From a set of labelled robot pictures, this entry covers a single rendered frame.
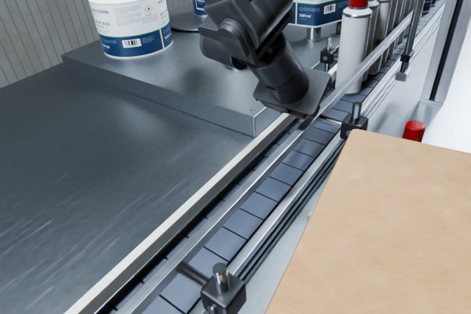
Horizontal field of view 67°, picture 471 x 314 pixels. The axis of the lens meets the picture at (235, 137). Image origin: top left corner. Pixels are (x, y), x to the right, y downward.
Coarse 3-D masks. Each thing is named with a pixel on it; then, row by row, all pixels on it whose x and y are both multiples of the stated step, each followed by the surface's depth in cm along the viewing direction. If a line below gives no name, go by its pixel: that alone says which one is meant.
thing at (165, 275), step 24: (408, 24) 83; (384, 48) 72; (360, 72) 63; (336, 96) 56; (312, 120) 51; (288, 144) 47; (264, 168) 43; (240, 192) 40; (216, 216) 38; (192, 240) 35; (168, 264) 33; (144, 288) 31; (120, 312) 30
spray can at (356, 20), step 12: (360, 0) 62; (348, 12) 64; (360, 12) 63; (372, 12) 64; (348, 24) 64; (360, 24) 64; (348, 36) 66; (360, 36) 65; (348, 48) 67; (360, 48) 66; (348, 60) 68; (360, 60) 68; (336, 72) 72; (348, 72) 69; (336, 84) 73; (360, 84) 72
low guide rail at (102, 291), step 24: (288, 120) 62; (264, 144) 57; (240, 168) 53; (216, 192) 49; (192, 216) 46; (144, 240) 42; (168, 240) 44; (120, 264) 39; (96, 288) 37; (72, 312) 35
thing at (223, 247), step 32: (416, 32) 97; (352, 96) 72; (288, 128) 64; (320, 128) 64; (256, 160) 58; (288, 160) 57; (224, 192) 52; (256, 192) 52; (288, 192) 53; (192, 224) 48; (224, 224) 47; (256, 224) 47; (160, 256) 44; (224, 256) 43; (128, 288) 41; (192, 288) 40
